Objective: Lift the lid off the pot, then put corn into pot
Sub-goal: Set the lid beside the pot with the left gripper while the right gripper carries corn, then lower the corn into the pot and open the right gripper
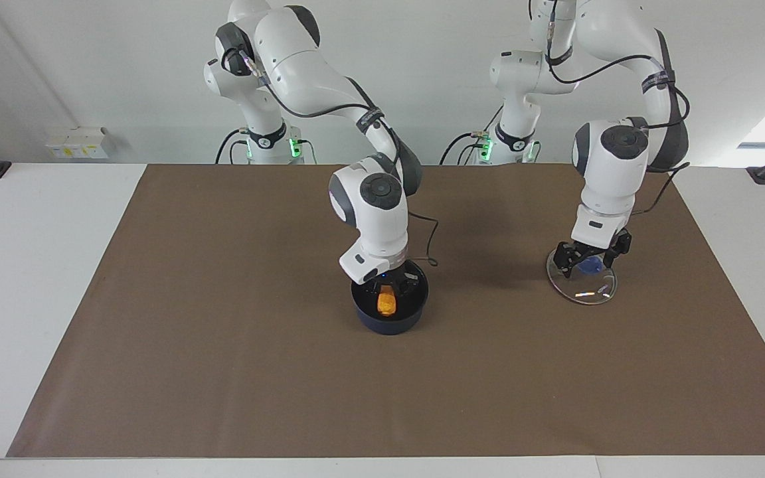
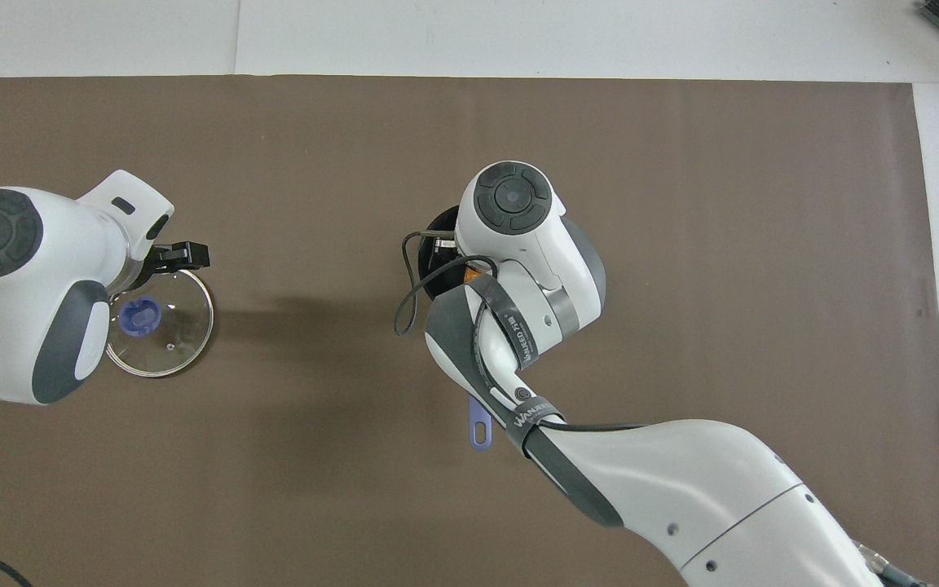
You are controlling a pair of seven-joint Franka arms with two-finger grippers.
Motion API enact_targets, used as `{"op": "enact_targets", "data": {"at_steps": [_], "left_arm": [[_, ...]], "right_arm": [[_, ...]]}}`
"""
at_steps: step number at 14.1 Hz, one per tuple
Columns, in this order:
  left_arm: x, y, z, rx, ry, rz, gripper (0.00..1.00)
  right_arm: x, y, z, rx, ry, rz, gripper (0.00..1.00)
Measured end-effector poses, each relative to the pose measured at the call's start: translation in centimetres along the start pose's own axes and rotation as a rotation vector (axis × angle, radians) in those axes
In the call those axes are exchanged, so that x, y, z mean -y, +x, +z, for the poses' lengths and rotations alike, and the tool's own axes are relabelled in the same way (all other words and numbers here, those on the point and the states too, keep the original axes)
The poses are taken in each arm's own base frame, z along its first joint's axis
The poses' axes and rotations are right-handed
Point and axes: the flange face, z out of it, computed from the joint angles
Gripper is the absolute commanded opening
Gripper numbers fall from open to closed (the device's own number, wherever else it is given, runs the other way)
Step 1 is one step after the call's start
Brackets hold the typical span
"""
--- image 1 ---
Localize black pot purple handle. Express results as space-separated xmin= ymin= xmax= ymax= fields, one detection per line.
xmin=350 ymin=260 xmax=430 ymax=336

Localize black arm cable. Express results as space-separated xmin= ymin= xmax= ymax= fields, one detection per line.
xmin=222 ymin=45 xmax=440 ymax=268
xmin=545 ymin=0 xmax=693 ymax=217

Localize brown table mat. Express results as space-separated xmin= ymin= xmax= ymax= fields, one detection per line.
xmin=6 ymin=164 xmax=765 ymax=459

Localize white wall socket box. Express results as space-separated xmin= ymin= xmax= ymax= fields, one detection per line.
xmin=44 ymin=127 xmax=110 ymax=161

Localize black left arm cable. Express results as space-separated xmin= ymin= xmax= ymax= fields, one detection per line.
xmin=545 ymin=0 xmax=693 ymax=217

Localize glass lid purple knob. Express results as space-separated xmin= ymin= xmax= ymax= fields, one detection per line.
xmin=546 ymin=248 xmax=618 ymax=305

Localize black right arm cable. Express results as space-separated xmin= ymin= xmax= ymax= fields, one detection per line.
xmin=222 ymin=45 xmax=440 ymax=268

